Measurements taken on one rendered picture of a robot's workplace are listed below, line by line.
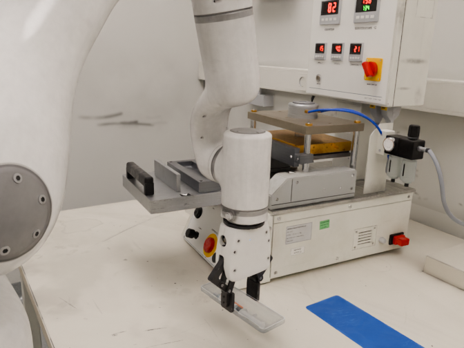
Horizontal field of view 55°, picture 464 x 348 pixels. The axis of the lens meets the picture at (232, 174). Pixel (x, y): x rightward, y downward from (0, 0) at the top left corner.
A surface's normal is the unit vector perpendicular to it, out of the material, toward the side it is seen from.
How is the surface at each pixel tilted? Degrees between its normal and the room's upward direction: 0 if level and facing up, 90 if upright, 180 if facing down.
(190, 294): 0
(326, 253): 90
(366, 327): 0
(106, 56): 90
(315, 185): 90
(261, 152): 90
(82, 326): 0
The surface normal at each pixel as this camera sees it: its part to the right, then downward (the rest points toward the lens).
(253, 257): 0.65, 0.20
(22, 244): 0.83, 0.36
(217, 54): -0.33, 0.44
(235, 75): 0.09, 0.40
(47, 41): 0.71, -0.17
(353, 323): 0.04, -0.96
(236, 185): -0.40, 0.23
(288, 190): 0.47, 0.25
